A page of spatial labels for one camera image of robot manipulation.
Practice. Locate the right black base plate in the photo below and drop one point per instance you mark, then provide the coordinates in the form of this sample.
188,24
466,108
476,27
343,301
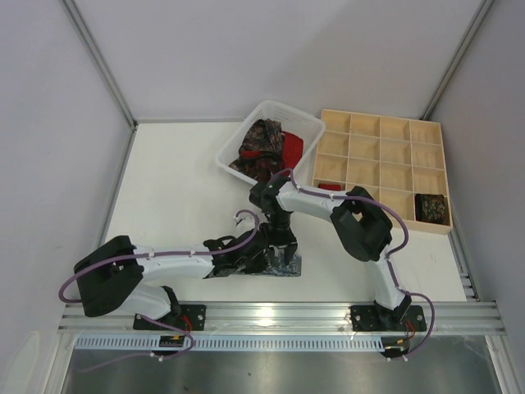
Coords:
372,318

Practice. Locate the rolled red tie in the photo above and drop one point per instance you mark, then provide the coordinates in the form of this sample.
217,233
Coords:
332,187

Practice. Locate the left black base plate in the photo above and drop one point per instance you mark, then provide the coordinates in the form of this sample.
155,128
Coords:
191,318

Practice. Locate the wooden compartment tray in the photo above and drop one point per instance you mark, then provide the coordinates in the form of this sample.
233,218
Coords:
392,158

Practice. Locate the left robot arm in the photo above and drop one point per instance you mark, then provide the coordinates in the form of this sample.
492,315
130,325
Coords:
120,275

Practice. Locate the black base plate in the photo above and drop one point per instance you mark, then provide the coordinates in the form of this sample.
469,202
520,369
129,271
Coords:
191,318
372,318

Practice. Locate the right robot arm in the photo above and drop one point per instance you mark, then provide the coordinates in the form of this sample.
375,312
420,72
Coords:
368,230

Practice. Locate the rolled dark patterned tie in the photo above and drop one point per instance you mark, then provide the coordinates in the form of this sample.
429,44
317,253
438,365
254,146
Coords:
431,208

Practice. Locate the white plastic basket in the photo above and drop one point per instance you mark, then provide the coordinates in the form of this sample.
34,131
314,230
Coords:
307,127

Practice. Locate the blue-grey floral tie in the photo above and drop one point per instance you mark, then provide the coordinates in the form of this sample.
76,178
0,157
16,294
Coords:
269,265

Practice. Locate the white slotted cable duct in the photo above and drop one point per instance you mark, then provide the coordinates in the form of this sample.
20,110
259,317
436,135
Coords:
230,342

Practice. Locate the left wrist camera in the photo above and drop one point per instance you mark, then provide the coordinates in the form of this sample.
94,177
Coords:
244,220

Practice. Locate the dark floral tie in basket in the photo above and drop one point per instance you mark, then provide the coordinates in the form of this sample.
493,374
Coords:
265,135

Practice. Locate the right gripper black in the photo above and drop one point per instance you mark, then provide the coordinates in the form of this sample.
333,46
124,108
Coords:
281,240

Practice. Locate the red tie in basket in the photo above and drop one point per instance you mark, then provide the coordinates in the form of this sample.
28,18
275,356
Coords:
291,154

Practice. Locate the aluminium mounting rail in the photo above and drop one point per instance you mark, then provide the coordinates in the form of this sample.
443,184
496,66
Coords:
289,318

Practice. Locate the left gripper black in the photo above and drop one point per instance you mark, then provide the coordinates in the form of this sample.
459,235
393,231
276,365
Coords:
254,258

